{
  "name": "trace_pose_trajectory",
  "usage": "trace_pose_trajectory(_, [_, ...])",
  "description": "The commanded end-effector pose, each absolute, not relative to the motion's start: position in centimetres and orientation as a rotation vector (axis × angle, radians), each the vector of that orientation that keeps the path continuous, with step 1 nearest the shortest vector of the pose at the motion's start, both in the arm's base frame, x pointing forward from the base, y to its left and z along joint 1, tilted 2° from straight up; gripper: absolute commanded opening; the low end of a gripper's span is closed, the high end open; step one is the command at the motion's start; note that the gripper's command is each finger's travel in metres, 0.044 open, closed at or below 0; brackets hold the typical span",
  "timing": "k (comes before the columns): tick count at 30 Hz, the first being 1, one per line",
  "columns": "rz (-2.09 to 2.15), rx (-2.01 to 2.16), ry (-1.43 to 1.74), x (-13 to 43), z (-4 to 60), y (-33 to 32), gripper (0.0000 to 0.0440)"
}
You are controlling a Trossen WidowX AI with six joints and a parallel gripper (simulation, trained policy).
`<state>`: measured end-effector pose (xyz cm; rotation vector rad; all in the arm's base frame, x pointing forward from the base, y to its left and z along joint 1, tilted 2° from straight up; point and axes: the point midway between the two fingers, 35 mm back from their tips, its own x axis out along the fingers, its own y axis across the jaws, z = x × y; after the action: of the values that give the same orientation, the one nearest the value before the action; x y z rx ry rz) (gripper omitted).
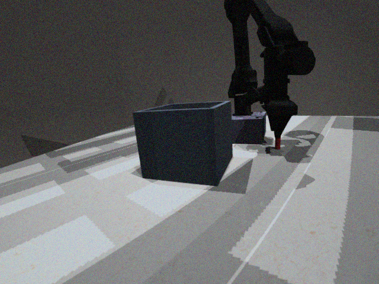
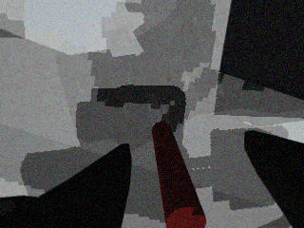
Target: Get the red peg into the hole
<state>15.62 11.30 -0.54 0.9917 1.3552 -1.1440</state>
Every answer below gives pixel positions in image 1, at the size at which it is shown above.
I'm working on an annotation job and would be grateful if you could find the dark red peg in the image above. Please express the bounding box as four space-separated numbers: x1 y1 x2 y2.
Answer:
275 136 281 150

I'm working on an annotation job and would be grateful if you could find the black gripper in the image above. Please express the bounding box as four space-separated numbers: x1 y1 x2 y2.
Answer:
259 75 298 138

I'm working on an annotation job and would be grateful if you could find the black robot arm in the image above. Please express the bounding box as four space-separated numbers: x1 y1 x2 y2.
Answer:
224 0 316 116

